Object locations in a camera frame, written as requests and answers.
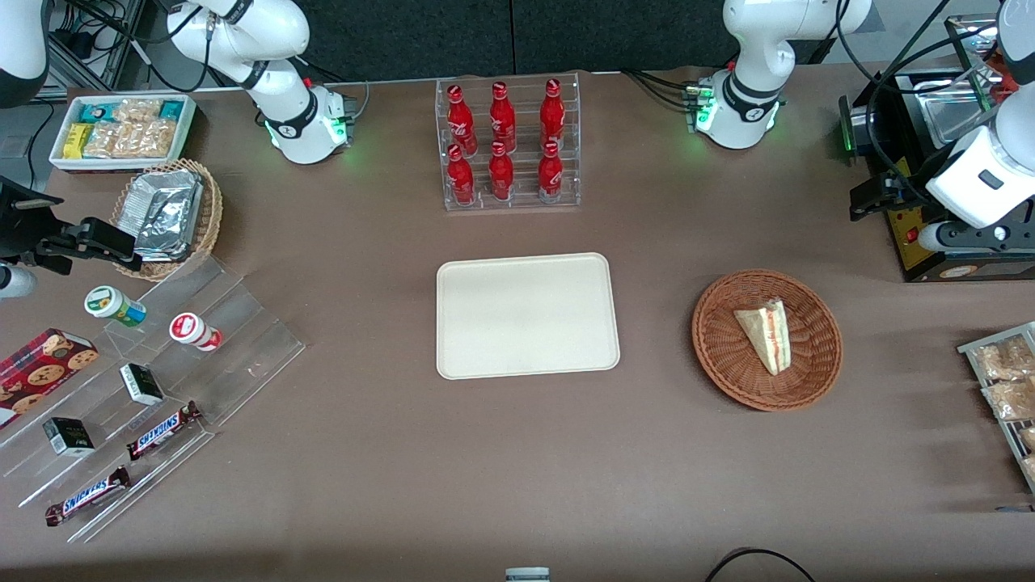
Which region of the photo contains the grey metal tray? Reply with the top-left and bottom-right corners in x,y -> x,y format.
957,321 -> 1035,495

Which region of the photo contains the brown wicker basket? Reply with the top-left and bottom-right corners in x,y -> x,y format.
691,268 -> 844,413

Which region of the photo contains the black looped cable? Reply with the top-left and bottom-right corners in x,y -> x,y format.
703,547 -> 818,582

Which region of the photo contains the green lid yogurt cup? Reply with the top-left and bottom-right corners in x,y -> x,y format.
83,285 -> 149,328

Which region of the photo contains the red lid yogurt cup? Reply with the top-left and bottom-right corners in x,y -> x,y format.
168,311 -> 223,353

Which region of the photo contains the white rectangular snack bin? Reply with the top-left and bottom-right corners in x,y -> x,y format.
49,94 -> 198,174

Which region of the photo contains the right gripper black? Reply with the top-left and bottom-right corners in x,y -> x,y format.
0,176 -> 144,274

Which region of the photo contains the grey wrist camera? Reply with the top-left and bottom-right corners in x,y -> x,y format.
0,263 -> 38,301
917,219 -> 1035,254

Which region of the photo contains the triangle sandwich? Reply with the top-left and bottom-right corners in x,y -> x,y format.
733,297 -> 790,377

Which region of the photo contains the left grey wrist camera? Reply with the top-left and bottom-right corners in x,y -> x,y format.
917,219 -> 1035,254

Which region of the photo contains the black cable bundle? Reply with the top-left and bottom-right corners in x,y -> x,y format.
621,68 -> 701,112

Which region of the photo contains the small black box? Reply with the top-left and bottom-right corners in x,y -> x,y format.
41,416 -> 96,459
119,362 -> 166,407

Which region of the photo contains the aluminium frame rack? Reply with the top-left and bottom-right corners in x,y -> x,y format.
47,0 -> 148,91

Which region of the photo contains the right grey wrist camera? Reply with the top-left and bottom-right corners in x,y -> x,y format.
0,263 -> 38,301

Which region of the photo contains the clear bag of crackers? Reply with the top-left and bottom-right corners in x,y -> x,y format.
113,98 -> 163,127
129,119 -> 178,159
83,121 -> 135,159

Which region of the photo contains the Snickers chocolate bar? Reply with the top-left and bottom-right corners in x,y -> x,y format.
125,400 -> 204,462
44,465 -> 133,529

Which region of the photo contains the silver foil packet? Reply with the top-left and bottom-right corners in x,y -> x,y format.
129,170 -> 205,245
133,233 -> 196,263

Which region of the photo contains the light tan wicker basket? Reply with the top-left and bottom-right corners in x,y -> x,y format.
109,158 -> 224,283

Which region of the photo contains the thin black base cable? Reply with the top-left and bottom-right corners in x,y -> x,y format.
303,55 -> 371,124

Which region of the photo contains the cream plastic tray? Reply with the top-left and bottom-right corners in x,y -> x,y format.
436,252 -> 622,381

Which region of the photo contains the red cola bottle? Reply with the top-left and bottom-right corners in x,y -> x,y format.
488,141 -> 516,202
447,144 -> 477,206
538,140 -> 565,204
446,84 -> 479,153
489,81 -> 518,151
539,78 -> 566,150

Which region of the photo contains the clear acrylic bottle rack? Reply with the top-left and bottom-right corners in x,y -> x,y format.
434,72 -> 582,213

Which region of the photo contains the black display case appliance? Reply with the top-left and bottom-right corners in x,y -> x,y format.
839,15 -> 1035,285

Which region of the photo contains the clear acrylic stepped shelf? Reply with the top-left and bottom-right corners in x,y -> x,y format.
0,254 -> 307,545

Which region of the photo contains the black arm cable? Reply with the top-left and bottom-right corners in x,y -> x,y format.
836,0 -> 971,205

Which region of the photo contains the red cookie box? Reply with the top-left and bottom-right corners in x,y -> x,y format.
0,327 -> 100,430

